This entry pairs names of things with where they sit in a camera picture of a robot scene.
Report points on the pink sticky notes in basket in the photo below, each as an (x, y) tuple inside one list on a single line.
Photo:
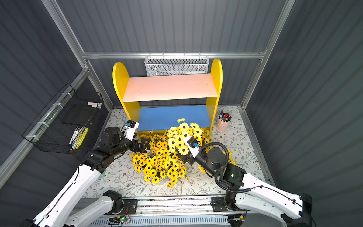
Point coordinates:
[(95, 105)]

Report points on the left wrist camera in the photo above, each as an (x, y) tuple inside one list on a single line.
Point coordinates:
[(130, 127)]

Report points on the white wire wall basket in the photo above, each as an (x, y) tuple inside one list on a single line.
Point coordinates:
[(175, 66)]

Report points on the black wire wall basket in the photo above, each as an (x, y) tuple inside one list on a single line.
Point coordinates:
[(53, 131)]

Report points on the pink pen cup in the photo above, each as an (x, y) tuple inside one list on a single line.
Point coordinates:
[(223, 121)]

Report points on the shelf pot two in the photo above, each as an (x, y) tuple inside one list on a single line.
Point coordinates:
[(160, 158), (141, 161)]

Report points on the shelf pot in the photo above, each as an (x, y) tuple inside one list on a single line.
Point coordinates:
[(177, 135), (176, 171)]

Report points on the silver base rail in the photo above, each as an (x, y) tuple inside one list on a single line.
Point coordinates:
[(194, 206)]

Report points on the small green circuit board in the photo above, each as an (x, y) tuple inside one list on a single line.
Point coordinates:
[(118, 221)]

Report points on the yellow wooden shelf unit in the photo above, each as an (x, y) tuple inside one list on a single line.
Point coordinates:
[(133, 90)]

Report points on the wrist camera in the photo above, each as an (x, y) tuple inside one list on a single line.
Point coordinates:
[(130, 127), (193, 145)]

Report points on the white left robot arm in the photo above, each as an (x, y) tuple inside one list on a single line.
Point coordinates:
[(58, 212)]

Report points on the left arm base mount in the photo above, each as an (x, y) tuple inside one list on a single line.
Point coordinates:
[(124, 206)]

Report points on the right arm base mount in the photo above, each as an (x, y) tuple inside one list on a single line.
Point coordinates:
[(220, 204)]

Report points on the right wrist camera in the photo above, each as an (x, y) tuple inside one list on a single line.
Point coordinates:
[(193, 145)]

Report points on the yellow marker in basket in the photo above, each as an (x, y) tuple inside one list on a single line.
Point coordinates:
[(80, 137)]

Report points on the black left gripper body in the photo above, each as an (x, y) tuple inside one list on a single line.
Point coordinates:
[(141, 145)]

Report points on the white marker in basket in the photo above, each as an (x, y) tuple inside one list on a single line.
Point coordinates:
[(75, 133)]

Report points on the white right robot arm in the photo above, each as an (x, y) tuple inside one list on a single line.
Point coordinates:
[(245, 191)]

